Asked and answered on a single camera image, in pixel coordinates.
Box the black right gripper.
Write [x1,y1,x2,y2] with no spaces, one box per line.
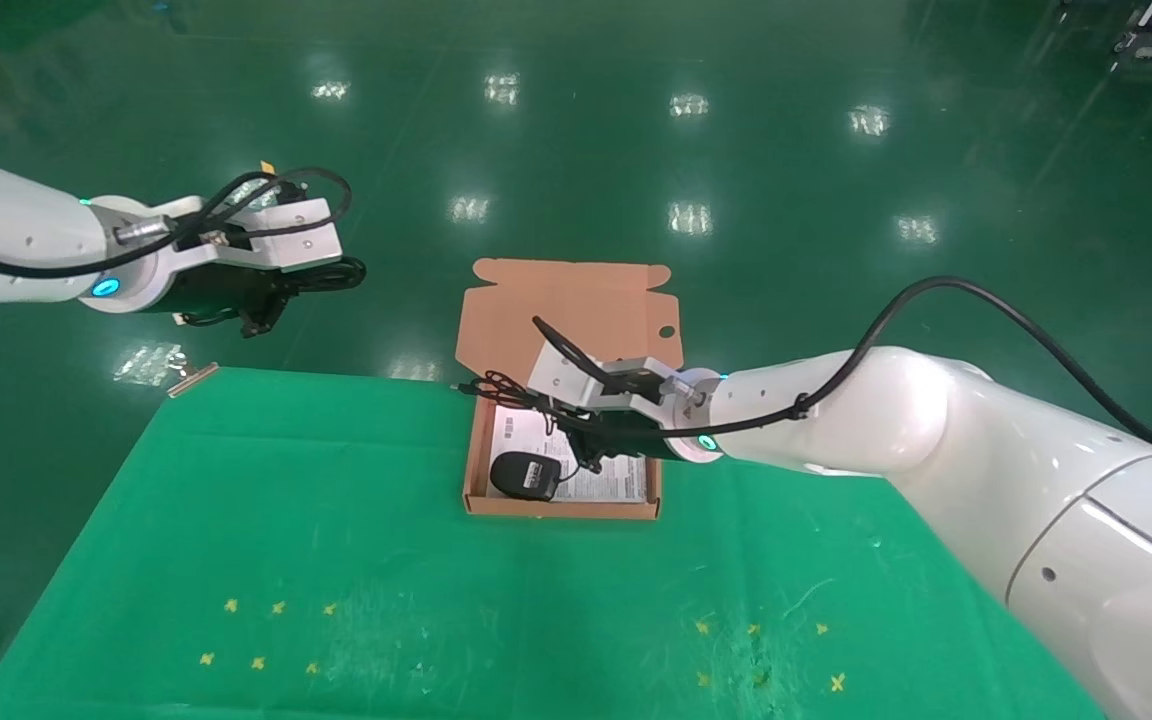
[536,398,679,477]

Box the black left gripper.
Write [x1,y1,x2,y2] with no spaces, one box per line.
[167,261,339,339]

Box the black wired computer mouse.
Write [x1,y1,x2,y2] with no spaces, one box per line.
[452,371,587,503]

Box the open brown cardboard box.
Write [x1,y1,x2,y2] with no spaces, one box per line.
[455,258,685,521]

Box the white printed paper sheet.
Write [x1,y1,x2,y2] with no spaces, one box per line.
[489,404,649,504]

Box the metal table clip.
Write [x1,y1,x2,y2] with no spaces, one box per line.
[167,361,222,399]

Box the green table cloth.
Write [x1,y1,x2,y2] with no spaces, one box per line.
[0,367,1107,720]

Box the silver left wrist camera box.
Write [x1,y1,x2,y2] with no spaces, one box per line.
[198,197,344,274]

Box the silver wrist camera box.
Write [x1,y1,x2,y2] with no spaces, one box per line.
[198,197,344,274]
[527,345,684,414]

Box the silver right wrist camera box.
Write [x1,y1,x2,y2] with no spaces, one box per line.
[527,345,684,414]

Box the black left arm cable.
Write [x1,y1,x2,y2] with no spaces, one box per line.
[0,166,354,289]

